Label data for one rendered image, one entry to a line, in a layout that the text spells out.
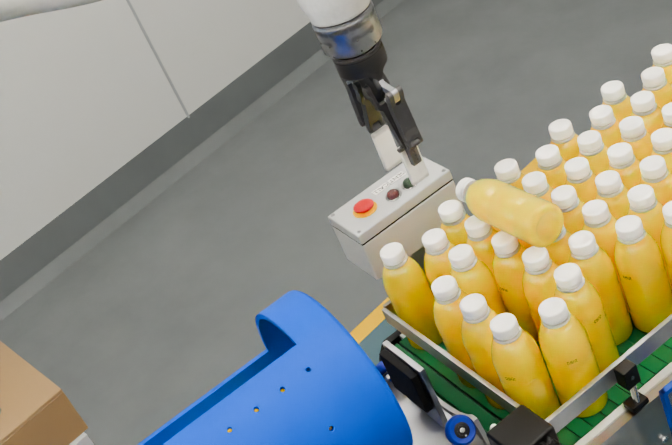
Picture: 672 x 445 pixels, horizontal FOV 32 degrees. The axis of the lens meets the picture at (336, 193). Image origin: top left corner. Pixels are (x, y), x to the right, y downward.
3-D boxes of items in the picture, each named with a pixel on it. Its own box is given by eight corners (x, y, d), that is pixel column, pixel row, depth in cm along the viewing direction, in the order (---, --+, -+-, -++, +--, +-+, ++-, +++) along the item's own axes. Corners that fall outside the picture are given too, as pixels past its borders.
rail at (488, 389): (387, 322, 194) (381, 309, 193) (390, 319, 194) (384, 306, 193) (544, 438, 162) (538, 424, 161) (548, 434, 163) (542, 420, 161)
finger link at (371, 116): (357, 87, 168) (351, 82, 169) (367, 137, 177) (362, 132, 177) (378, 72, 169) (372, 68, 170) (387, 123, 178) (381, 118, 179)
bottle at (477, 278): (499, 321, 193) (466, 236, 183) (526, 339, 187) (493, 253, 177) (466, 345, 191) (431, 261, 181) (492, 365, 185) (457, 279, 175)
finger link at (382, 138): (372, 135, 176) (370, 134, 176) (387, 171, 180) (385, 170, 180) (388, 125, 177) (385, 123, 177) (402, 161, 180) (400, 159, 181)
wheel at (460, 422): (437, 427, 168) (441, 426, 166) (460, 408, 169) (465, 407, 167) (456, 452, 168) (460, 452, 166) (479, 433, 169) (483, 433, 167)
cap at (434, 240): (422, 252, 184) (419, 244, 183) (425, 236, 187) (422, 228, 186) (446, 248, 182) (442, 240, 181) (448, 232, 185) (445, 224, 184)
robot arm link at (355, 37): (332, 34, 157) (347, 70, 160) (383, 0, 160) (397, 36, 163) (298, 21, 164) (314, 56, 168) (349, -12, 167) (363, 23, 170)
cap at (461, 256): (465, 247, 181) (461, 238, 180) (479, 256, 178) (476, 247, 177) (445, 261, 180) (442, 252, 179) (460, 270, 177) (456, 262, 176)
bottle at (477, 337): (500, 420, 175) (463, 333, 165) (479, 393, 181) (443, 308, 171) (540, 397, 176) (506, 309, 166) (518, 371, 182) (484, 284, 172)
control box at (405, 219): (347, 259, 204) (326, 215, 198) (433, 196, 209) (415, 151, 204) (378, 281, 196) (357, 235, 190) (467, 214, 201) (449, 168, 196)
